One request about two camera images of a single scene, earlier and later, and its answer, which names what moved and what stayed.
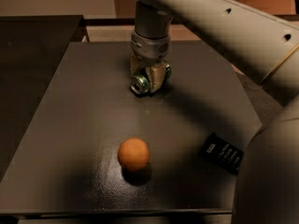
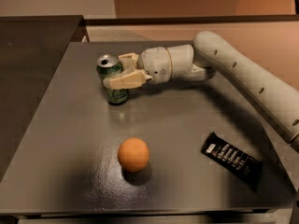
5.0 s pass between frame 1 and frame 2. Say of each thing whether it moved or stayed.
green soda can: moved
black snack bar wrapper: stayed
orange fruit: stayed
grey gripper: moved
